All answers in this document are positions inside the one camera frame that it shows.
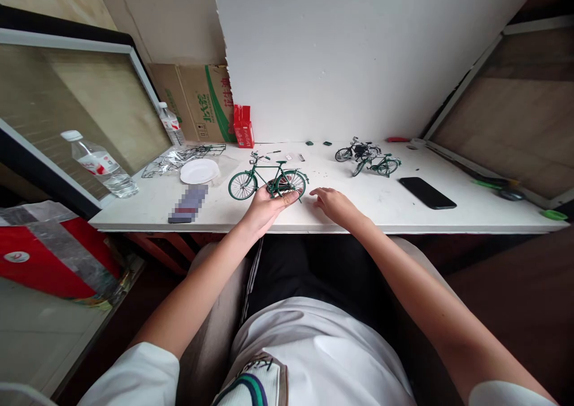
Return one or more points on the person's left hand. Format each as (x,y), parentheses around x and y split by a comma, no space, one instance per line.
(264,213)

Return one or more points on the person's right hand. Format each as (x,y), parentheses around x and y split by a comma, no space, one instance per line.
(341,208)

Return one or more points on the person's left thumb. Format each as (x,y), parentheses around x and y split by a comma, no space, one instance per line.
(289,198)

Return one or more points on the person's right thumb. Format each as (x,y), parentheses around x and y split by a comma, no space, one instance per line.
(321,203)

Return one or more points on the person's right fingers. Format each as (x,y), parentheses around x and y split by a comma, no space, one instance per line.
(322,191)

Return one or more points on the person's left fingers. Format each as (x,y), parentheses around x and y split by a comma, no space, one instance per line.
(263,191)

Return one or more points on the large green model bicycle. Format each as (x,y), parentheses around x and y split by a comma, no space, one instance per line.
(269,177)

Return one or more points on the black model bicycle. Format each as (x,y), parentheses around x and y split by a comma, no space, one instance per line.
(354,150)

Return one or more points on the person's legs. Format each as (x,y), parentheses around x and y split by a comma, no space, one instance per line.
(314,267)

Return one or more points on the red carton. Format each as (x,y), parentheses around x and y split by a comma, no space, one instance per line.
(243,130)

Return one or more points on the small green model bicycle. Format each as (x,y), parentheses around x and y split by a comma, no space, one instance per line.
(381,164)

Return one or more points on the white paper plate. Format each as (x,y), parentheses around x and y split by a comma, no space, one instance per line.
(199,171)

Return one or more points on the dark flat booklet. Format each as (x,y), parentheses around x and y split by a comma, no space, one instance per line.
(188,204)

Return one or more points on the red utility knife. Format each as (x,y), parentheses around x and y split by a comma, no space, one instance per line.
(397,139)

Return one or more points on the clear bags of bicycle parts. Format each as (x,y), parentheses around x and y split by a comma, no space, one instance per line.
(170,161)

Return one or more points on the black smartphone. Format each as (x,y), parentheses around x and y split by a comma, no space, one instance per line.
(427,192)

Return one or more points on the white tape roll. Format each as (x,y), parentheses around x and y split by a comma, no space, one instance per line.
(417,144)

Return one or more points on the small clear water bottle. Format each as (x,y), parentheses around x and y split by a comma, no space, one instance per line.
(171,125)

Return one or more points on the brown and green cardboard box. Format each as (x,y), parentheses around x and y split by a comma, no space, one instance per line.
(193,103)

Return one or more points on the white foam board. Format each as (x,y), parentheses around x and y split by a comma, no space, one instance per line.
(358,56)

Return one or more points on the person's body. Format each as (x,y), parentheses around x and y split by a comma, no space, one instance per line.
(314,356)

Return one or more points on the large clear water bottle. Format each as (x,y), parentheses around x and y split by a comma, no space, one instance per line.
(101,166)

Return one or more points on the black tape roll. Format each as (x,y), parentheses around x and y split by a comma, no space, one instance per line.
(512,194)

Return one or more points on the framed glass panel black edge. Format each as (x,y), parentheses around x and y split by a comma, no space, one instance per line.
(76,110)

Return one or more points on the framed glass panel white edge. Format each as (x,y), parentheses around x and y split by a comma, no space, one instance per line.
(511,110)

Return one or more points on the red box with silver foil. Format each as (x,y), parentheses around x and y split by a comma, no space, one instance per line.
(49,258)

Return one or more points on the green round lid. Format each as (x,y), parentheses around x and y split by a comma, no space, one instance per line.
(554,214)

